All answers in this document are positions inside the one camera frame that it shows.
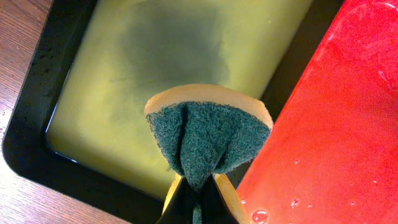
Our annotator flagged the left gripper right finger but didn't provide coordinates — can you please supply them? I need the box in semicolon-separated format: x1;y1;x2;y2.
200;175;238;224

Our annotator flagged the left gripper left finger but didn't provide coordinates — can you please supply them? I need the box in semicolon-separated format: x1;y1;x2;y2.
156;178;195;224

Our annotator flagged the yellow green sponge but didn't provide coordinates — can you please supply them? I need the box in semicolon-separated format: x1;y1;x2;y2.
144;84;274;223

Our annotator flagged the red plastic tray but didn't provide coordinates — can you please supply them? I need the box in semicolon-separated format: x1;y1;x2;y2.
238;0;397;224

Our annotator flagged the black tray with yellow liquid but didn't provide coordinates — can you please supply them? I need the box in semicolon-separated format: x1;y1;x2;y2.
1;0;342;223

